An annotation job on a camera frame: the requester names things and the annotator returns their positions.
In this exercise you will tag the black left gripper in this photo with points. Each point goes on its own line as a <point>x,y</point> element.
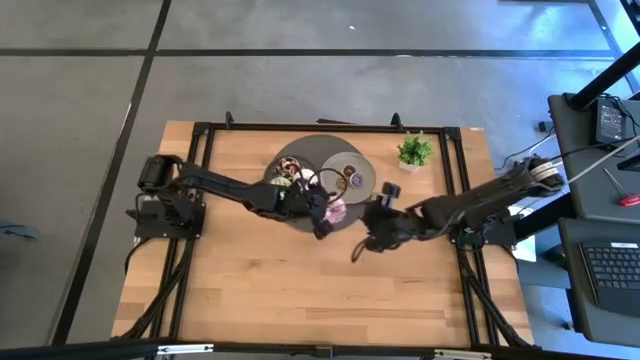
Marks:
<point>310,206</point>

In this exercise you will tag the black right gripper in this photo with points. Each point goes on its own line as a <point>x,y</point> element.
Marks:
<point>387,225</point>

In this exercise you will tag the large pink frosted donut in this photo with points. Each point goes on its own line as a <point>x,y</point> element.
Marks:
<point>336,212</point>

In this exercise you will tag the small purple frosted donut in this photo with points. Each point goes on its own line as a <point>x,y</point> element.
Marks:
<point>356,180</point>

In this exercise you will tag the large yellow white donut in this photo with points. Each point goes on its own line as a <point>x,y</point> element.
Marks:
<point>306,176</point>

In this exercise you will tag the small chocolate frosted donut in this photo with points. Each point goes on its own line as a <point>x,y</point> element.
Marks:
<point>349,170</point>

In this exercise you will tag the large green frosted donut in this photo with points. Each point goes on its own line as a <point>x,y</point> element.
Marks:
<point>279,182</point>

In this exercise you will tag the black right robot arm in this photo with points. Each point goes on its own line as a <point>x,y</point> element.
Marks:
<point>475,200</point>

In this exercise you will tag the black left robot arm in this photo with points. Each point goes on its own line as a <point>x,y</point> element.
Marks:
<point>220,187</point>

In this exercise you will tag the light grey plate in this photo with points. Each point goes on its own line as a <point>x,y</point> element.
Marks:
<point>365,167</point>

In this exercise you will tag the round dark grey placemat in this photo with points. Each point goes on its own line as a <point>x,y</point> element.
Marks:
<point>315,147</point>

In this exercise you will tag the dark grey plate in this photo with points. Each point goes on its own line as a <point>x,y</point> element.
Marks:
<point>272,170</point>

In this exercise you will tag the small green potted plant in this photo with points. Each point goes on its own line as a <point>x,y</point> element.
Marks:
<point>415,150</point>

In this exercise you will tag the white paper sheet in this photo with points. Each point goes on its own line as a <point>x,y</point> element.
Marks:
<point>525,250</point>

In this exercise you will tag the small black floor block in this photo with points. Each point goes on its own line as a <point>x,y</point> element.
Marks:
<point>542,126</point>

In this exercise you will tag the black side desk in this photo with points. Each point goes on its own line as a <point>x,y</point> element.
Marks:
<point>575,140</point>

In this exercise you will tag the black laptop keyboard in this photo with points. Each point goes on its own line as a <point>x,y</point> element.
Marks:
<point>615,270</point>

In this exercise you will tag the black power supply box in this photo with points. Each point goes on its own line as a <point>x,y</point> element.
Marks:
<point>610,122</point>

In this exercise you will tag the black overhead rig crossbar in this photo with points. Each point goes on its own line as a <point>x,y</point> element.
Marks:
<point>100,348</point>

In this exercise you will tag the black diagonal pole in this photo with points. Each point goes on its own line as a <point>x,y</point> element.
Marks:
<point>605,77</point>

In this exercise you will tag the black aluminium table frame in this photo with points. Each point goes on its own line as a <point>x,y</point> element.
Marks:
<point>325,127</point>

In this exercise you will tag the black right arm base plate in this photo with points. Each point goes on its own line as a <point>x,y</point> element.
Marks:
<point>500,232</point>

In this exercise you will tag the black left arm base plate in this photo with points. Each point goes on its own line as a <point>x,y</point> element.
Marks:
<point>160,227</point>

